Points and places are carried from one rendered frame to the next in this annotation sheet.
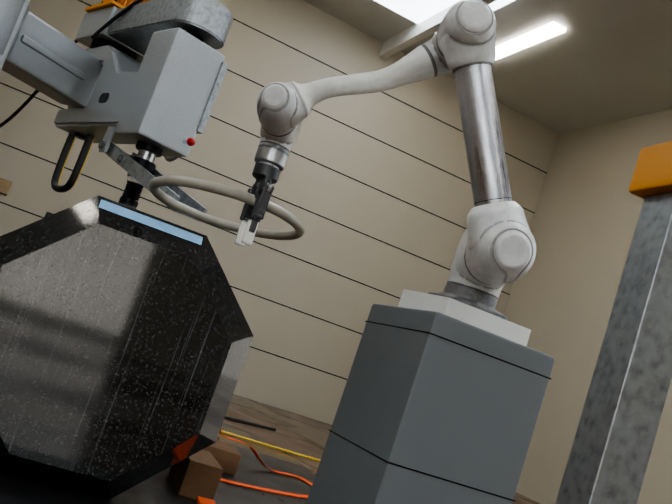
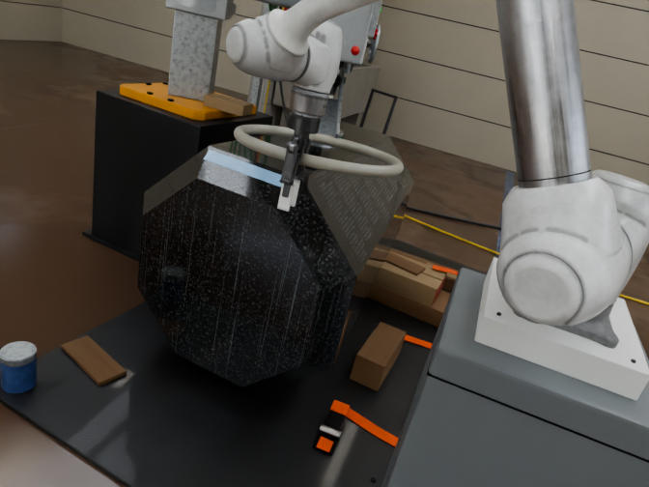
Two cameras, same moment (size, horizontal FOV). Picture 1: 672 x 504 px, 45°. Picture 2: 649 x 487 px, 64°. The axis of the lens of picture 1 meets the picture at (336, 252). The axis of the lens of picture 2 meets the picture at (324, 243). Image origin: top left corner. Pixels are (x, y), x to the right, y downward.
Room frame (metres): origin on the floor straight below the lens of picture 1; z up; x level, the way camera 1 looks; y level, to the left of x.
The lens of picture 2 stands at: (1.29, -0.55, 1.28)
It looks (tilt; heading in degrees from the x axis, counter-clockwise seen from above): 24 degrees down; 35
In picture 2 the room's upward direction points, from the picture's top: 13 degrees clockwise
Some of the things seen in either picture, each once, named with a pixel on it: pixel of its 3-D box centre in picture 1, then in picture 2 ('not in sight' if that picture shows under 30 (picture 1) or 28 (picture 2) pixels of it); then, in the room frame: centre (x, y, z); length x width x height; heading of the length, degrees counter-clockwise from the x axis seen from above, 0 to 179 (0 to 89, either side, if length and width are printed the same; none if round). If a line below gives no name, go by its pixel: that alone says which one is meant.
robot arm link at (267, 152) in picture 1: (271, 157); (308, 102); (2.23, 0.26, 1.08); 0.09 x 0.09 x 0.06
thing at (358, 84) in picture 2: not in sight; (325, 103); (5.53, 2.86, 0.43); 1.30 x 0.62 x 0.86; 21
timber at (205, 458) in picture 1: (194, 471); (379, 354); (2.92, 0.22, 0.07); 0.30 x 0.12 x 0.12; 16
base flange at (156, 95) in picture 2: not in sight; (190, 99); (2.87, 1.55, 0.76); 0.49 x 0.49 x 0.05; 15
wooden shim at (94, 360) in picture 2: not in sight; (93, 358); (2.04, 0.84, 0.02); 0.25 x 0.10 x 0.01; 92
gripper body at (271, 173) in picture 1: (263, 181); (301, 133); (2.22, 0.26, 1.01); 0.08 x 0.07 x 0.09; 26
